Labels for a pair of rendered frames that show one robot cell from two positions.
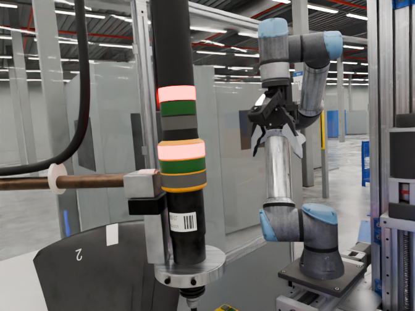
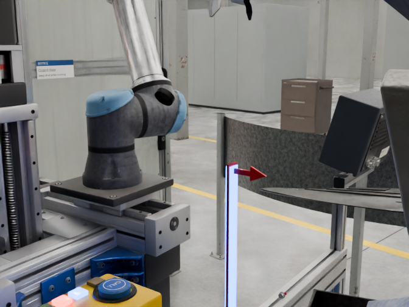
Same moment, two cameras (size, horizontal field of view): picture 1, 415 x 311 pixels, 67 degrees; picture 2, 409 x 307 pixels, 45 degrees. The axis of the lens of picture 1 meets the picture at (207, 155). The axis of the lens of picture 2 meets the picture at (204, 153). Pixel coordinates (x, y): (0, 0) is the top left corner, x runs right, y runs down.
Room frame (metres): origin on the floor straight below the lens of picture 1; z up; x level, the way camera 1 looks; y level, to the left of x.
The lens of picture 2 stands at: (0.72, 0.51, 1.37)
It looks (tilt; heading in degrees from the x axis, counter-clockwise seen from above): 12 degrees down; 259
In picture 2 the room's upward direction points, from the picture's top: straight up
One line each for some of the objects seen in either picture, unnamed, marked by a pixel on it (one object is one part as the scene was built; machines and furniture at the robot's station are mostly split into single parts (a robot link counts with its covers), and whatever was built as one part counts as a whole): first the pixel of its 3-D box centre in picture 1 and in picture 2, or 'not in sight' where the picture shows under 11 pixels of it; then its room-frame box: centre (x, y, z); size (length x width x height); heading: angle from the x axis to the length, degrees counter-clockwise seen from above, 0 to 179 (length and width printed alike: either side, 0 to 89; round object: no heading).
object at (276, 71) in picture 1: (273, 74); not in sight; (0.84, -0.19, 1.70); 0.08 x 0.08 x 0.05
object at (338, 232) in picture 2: not in sight; (339, 212); (0.15, -0.60, 0.96); 0.03 x 0.03 x 0.20; 43
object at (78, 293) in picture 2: not in sight; (78, 293); (0.77, -0.07, 1.08); 0.02 x 0.02 x 0.01; 43
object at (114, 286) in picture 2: not in sight; (114, 289); (0.72, -0.07, 1.08); 0.04 x 0.04 x 0.02
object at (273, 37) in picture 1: (273, 43); not in sight; (0.84, -0.19, 1.78); 0.09 x 0.08 x 0.11; 168
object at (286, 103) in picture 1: (277, 105); not in sight; (0.84, -0.20, 1.62); 0.09 x 0.08 x 0.12; 133
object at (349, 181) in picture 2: not in sight; (355, 173); (0.08, -0.67, 1.04); 0.24 x 0.03 x 0.03; 43
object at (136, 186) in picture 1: (176, 221); not in sight; (0.30, 0.03, 1.49); 0.09 x 0.07 x 0.10; 78
